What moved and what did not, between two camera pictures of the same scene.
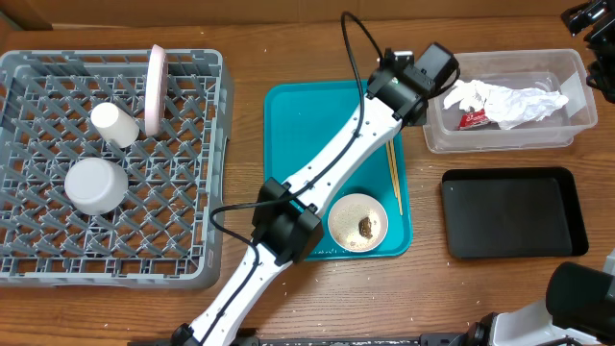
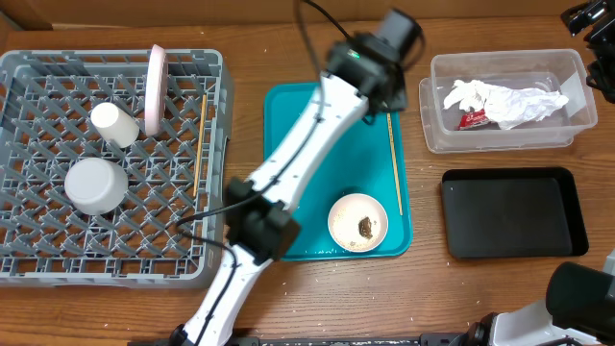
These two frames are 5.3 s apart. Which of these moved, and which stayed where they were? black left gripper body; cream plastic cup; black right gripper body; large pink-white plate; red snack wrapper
Moved: black left gripper body
Stayed: red snack wrapper; black right gripper body; large pink-white plate; cream plastic cup
